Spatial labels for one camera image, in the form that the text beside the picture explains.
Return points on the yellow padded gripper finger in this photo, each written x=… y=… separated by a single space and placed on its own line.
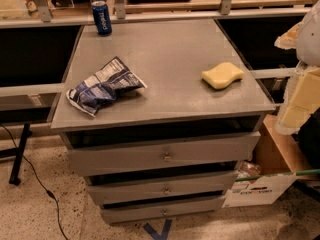
x=301 y=100

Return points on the yellow sponge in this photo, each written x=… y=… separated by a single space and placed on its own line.
x=222 y=75

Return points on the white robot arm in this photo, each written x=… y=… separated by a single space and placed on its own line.
x=304 y=37

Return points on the blue chip bag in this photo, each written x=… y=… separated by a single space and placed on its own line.
x=104 y=87

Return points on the cardboard box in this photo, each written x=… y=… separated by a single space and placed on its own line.
x=274 y=153

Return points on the green rod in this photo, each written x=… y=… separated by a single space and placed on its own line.
x=297 y=173

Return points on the grey drawer cabinet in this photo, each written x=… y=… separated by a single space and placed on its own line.
x=169 y=57

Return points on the middle grey drawer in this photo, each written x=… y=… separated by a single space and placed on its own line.
x=162 y=187

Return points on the grey drawer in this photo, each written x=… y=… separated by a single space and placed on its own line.
x=162 y=154
x=162 y=187
x=163 y=209

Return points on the bottom grey drawer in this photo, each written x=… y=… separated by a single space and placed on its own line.
x=163 y=209

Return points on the blue pepsi can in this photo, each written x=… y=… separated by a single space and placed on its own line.
x=101 y=17

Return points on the top grey drawer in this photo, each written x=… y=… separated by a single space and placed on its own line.
x=162 y=154

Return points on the black table leg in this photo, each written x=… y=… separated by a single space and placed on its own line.
x=26 y=133

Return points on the metal rail frame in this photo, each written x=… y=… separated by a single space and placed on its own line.
x=41 y=13

